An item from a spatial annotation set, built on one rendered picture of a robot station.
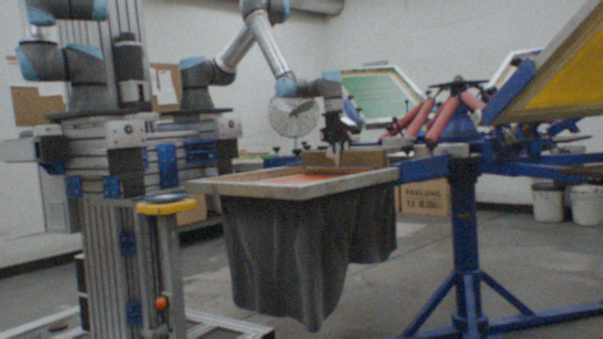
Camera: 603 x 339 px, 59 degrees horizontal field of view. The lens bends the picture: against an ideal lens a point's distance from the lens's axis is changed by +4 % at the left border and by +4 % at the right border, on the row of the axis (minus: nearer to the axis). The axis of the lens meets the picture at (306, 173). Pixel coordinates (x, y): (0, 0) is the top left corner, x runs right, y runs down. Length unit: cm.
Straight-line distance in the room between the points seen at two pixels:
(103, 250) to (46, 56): 82
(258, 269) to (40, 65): 99
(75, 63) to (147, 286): 92
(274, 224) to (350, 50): 590
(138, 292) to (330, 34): 591
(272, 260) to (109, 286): 87
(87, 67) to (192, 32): 431
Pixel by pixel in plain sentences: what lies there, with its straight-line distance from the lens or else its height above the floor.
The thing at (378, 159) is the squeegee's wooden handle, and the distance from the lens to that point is 185.
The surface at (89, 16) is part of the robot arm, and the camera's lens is 179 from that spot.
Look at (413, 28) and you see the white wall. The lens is 685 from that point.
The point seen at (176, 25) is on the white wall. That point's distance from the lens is 616.
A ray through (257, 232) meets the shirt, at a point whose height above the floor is 81.
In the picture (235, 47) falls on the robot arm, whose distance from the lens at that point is 231.
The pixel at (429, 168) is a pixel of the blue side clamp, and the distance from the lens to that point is 191.
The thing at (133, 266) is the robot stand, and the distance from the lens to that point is 230.
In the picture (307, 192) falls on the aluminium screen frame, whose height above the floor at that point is 97.
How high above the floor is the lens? 116
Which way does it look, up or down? 5 degrees down
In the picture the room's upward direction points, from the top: 4 degrees counter-clockwise
